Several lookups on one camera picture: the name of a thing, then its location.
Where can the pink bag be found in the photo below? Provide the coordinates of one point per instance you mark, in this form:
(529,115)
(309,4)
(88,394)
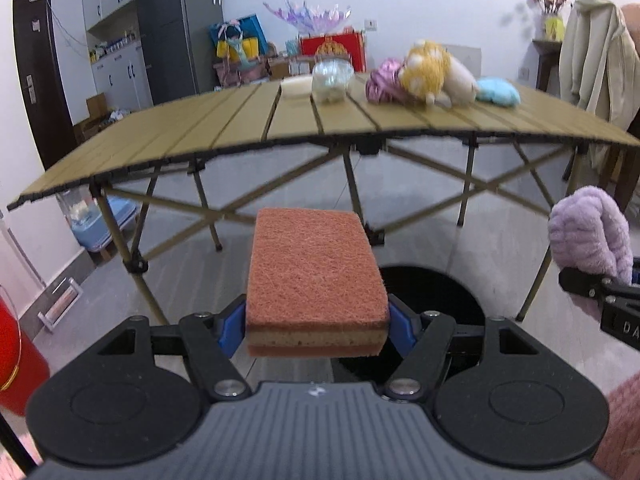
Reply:
(632,20)

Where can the blue pet feeder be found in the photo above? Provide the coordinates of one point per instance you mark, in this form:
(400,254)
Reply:
(100,230)

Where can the white wall socket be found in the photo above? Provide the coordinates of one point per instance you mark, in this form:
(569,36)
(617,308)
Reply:
(371,24)
(524,72)

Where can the yellow and cream plush toy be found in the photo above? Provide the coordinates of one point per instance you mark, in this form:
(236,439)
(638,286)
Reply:
(425,67)

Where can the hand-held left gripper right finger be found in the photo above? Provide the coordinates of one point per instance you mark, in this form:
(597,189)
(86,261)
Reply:
(401,327)

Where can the open cardboard boxes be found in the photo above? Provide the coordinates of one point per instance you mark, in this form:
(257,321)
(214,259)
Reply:
(100,120)

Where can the black round trash bin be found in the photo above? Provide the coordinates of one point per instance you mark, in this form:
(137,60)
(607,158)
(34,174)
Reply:
(440,295)

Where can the dark wooden side table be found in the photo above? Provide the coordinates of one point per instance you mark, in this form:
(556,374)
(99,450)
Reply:
(545,60)

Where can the white base cabinet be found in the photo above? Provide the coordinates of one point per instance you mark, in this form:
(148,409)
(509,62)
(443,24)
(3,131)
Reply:
(122,77)

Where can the red plastic bucket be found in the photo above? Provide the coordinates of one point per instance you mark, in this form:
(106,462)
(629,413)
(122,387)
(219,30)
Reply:
(20,370)

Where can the yellow and teal toy bag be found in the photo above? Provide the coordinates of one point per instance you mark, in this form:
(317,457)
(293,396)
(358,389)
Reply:
(237,50)

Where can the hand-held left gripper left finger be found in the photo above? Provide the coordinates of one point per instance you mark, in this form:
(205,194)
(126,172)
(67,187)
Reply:
(232,327)

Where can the orange layered scrub sponge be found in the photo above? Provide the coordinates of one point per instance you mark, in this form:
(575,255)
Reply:
(310,280)

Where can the olive slatted folding table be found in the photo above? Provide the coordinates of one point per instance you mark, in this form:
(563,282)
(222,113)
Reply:
(200,125)

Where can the pink purple plush toy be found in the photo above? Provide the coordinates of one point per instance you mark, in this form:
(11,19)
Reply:
(382,85)

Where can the iridescent crown ornament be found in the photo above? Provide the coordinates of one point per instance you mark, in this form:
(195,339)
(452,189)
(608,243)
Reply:
(310,15)

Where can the light blue plush toy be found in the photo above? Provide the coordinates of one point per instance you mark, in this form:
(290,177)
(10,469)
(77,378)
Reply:
(495,91)

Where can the clear plastic container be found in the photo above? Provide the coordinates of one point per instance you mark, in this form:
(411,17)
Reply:
(331,82)

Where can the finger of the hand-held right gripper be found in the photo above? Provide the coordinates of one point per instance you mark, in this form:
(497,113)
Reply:
(590,284)
(636,271)

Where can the red gift box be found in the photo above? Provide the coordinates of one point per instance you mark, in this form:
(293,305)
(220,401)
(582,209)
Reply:
(332,52)

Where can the beige hoodie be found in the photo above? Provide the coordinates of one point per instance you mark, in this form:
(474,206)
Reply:
(595,60)

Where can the blue gift bag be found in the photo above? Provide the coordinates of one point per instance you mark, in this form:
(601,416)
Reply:
(250,27)

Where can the dark grey refrigerator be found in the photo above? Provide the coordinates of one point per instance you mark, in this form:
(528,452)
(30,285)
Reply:
(175,35)

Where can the dark brown door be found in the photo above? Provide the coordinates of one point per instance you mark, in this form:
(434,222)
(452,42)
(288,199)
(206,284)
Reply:
(40,70)

